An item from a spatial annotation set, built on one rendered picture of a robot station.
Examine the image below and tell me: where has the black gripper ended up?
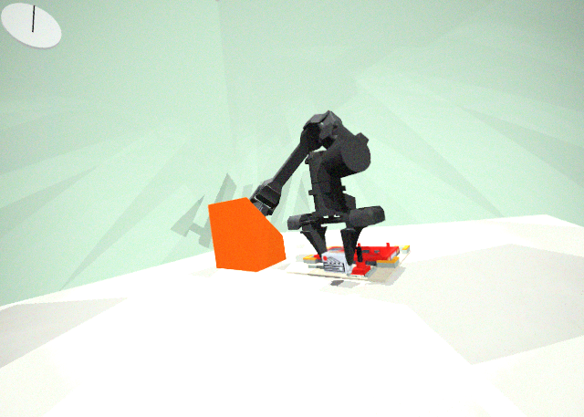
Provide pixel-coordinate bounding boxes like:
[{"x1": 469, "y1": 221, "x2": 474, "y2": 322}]
[{"x1": 287, "y1": 180, "x2": 386, "y2": 266}]

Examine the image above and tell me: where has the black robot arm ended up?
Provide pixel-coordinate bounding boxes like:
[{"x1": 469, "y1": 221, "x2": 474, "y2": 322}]
[{"x1": 249, "y1": 110, "x2": 370, "y2": 217}]

